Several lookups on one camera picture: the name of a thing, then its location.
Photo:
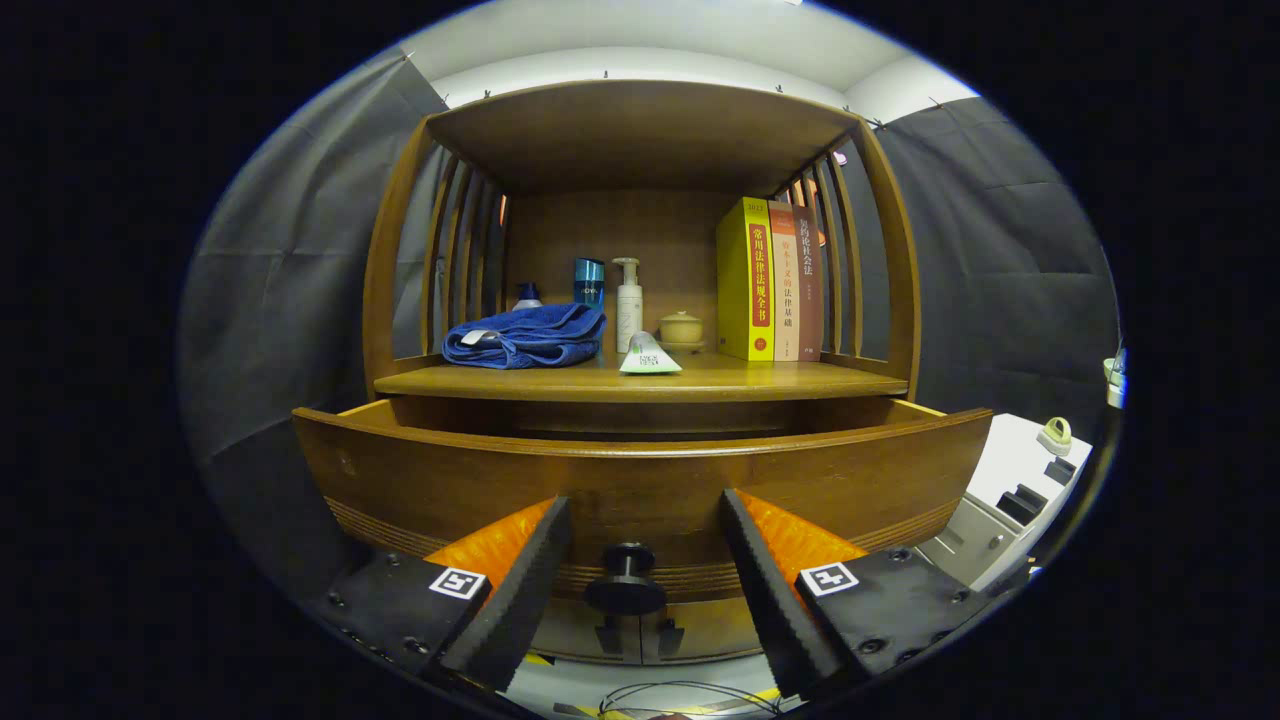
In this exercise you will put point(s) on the orange and beige book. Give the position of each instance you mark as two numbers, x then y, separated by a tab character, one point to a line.
784	290

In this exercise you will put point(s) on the small pale yellow object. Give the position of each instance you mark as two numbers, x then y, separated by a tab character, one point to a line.
1054	437

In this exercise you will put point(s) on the thick yellow book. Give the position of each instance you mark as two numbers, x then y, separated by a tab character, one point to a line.
745	280

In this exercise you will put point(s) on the wooden cabinet door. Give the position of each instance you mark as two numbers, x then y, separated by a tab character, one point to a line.
570	630

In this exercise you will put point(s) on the large black block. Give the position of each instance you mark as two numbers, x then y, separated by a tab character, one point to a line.
1022	505

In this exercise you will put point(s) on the white tube with green print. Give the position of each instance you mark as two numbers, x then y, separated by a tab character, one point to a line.
650	358

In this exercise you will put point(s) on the folded blue towel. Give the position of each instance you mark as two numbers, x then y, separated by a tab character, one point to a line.
530	338

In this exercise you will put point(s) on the small white bottle blue cap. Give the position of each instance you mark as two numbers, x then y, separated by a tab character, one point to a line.
527	298

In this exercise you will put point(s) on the wooden drawer with black knob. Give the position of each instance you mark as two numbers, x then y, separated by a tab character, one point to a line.
650	480

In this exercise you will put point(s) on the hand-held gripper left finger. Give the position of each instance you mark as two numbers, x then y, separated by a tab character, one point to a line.
520	590

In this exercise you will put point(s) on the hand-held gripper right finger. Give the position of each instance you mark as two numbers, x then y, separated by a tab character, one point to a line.
770	590

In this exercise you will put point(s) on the beige lidded teacup with saucer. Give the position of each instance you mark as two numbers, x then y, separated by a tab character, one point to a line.
681	328

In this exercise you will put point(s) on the white pump bottle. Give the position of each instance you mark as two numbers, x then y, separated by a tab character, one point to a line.
629	305

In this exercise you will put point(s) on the wooden cabinet with slatted sides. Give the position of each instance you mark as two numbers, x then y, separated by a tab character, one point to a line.
640	130

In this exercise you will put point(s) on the small black block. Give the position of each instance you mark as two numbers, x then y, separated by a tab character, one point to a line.
1059	471

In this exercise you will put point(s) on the white stand base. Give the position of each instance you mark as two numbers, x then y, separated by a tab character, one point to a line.
1114	375

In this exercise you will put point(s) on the white side table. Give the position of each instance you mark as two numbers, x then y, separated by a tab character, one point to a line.
1000	460

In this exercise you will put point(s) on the brown book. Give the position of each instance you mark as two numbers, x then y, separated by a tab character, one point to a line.
808	290

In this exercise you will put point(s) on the teal cylindrical bottle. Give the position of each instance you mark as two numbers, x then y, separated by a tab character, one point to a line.
589	282

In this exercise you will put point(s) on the wooden countertop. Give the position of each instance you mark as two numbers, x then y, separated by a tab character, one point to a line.
780	376

